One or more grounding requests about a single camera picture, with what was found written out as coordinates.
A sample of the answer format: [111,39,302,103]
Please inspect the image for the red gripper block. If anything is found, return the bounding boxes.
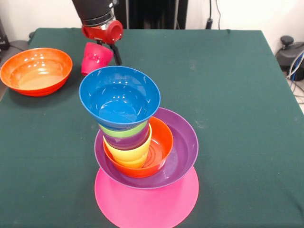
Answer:
[81,19,124,66]

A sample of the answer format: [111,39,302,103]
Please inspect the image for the red cup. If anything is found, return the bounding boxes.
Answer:
[81,42,114,76]

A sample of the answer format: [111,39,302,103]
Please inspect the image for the blue bowl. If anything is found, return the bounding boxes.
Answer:
[78,66,162,131]

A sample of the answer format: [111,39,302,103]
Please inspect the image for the green cup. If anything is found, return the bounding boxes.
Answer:
[98,120,150,138]

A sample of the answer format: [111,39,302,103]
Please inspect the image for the purple cup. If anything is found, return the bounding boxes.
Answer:
[102,128,151,151]

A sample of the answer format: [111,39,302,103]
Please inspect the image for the yellow cup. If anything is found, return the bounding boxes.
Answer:
[103,125,152,169]

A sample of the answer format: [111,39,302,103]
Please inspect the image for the small orange bowl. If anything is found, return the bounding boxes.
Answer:
[103,116,174,179]

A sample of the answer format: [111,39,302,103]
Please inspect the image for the purple bowl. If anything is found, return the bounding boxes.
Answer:
[94,106,200,190]

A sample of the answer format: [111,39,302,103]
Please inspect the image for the pink bowl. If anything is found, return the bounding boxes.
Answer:
[94,165,200,228]

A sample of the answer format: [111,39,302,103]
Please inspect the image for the large orange bowl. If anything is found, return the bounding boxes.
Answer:
[0,47,73,97]

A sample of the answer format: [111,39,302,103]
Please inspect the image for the dark green tablecloth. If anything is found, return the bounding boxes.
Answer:
[0,28,304,228]

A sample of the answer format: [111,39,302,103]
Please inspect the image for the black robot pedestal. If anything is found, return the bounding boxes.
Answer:
[113,0,188,29]

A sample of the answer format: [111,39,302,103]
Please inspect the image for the black pedestal foot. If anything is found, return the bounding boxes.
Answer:
[275,35,304,70]
[9,32,36,50]

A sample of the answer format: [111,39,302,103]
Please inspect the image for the black wall plug cable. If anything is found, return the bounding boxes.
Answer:
[205,0,222,29]

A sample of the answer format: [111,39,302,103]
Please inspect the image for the cable bundle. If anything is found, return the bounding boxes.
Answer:
[286,51,304,104]

